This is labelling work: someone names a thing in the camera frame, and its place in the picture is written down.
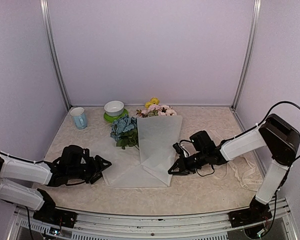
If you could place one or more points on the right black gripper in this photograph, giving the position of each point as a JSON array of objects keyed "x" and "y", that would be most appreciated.
[{"x": 182, "y": 166}]

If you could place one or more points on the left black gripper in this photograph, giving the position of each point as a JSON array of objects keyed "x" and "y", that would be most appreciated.
[{"x": 96, "y": 169}]

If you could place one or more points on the blue fake flower bunch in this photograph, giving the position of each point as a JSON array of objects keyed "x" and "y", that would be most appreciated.
[{"x": 124, "y": 131}]

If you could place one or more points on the pink fake flower bunch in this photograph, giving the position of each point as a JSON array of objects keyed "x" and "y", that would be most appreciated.
[{"x": 156, "y": 110}]

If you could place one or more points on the yellow fake flower stem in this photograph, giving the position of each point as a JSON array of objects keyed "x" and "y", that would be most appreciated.
[{"x": 152, "y": 101}]

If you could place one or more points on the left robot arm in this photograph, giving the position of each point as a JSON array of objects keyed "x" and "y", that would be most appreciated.
[{"x": 75, "y": 163}]

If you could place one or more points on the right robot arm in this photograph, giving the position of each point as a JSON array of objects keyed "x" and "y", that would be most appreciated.
[{"x": 274, "y": 134}]

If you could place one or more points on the green plate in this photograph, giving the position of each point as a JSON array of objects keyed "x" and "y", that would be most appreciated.
[{"x": 111, "y": 119}]

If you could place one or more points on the light blue mug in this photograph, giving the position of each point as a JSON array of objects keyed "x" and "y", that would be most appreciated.
[{"x": 79, "y": 117}]

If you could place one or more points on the white ceramic bowl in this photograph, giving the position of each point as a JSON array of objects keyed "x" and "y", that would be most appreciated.
[{"x": 114, "y": 108}]

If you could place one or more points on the cream printed ribbon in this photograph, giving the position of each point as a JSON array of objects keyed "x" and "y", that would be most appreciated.
[{"x": 245, "y": 170}]

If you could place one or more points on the front aluminium rail base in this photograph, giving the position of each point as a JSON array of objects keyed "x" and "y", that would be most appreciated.
[{"x": 204, "y": 226}]

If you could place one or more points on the left aluminium frame post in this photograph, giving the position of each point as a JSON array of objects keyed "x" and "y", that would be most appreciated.
[{"x": 44, "y": 5}]

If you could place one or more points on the aluminium frame post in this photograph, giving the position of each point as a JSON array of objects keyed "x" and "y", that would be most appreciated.
[
  {"x": 248, "y": 53},
  {"x": 44, "y": 5}
]

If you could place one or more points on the right aluminium frame post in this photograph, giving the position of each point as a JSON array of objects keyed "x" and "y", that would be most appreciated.
[{"x": 248, "y": 53}]

